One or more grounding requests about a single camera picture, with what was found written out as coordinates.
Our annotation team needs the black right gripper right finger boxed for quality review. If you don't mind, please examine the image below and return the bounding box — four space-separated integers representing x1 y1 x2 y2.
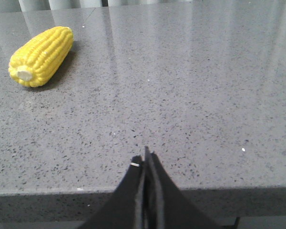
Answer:
144 146 219 229

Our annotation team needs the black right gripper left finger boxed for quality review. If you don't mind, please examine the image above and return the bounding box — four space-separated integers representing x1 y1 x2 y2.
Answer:
79 156 143 229

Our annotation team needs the yellow corn cob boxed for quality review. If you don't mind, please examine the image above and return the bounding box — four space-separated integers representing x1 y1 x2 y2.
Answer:
8 26 74 87

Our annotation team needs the white pleated curtain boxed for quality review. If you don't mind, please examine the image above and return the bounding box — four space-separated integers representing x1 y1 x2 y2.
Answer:
0 0 286 14

